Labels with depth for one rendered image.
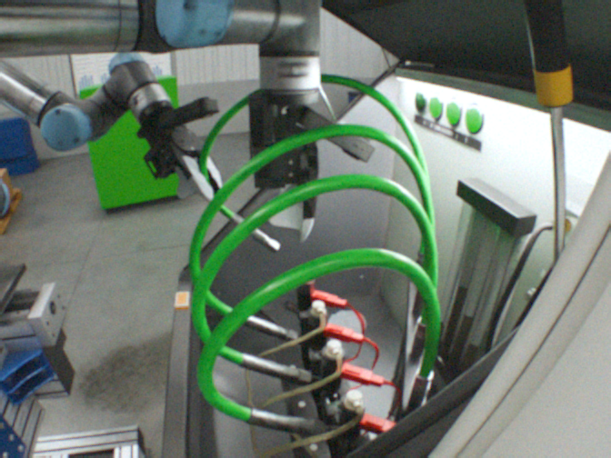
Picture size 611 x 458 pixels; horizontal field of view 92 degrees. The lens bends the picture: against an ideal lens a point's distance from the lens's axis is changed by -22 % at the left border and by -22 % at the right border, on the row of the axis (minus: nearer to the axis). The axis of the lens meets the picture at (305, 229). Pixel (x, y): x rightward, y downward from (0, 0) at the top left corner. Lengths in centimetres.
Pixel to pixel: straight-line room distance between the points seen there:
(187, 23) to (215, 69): 664
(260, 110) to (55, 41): 25
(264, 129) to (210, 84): 650
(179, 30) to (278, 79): 13
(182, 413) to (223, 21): 56
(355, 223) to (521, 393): 74
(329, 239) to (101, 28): 69
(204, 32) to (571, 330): 36
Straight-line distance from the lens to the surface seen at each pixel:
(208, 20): 36
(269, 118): 45
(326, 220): 89
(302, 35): 44
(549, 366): 22
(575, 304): 21
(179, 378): 70
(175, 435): 63
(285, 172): 46
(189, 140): 67
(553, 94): 21
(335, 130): 40
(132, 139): 380
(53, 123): 65
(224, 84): 697
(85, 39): 45
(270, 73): 44
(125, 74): 75
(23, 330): 94
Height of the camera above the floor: 147
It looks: 27 degrees down
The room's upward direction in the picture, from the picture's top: straight up
